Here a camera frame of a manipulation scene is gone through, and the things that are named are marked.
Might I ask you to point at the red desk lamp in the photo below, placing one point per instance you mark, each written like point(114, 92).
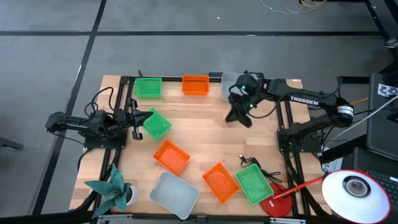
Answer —
point(335, 199)

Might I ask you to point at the black laptop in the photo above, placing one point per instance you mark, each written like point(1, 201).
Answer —
point(362, 161)

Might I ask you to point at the black metal floor bar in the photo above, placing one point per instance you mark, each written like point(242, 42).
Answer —
point(351, 80)

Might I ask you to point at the black tripod stand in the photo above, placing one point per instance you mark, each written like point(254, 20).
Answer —
point(378, 21)

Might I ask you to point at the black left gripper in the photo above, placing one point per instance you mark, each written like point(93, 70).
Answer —
point(126, 119)

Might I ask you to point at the grey plastic bin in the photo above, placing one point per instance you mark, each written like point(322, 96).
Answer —
point(226, 84)
point(174, 195)

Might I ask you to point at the black aluminium table frame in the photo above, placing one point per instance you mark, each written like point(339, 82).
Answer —
point(169, 79)

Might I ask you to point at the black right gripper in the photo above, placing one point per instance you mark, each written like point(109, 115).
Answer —
point(247, 93)

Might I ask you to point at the grey furniture leg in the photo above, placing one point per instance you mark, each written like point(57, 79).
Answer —
point(9, 143)

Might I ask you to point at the green plastic mesh basket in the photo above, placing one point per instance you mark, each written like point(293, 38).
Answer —
point(148, 88)
point(158, 125)
point(254, 184)

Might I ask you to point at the white plant pot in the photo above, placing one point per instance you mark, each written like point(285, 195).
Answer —
point(134, 195)

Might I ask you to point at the teal artificial plant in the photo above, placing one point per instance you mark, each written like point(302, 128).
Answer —
point(113, 189)

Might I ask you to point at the paper with black pattern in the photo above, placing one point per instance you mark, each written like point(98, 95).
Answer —
point(387, 90)

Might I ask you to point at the orange plastic mesh basket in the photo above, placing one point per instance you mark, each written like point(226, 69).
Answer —
point(195, 85)
point(221, 183)
point(171, 157)

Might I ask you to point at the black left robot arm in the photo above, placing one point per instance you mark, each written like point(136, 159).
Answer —
point(77, 123)

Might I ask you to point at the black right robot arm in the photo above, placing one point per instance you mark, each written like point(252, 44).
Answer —
point(311, 99)

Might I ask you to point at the white paper sheet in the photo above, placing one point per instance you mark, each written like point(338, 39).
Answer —
point(334, 165)

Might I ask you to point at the black computer case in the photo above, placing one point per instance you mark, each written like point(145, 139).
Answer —
point(381, 124)

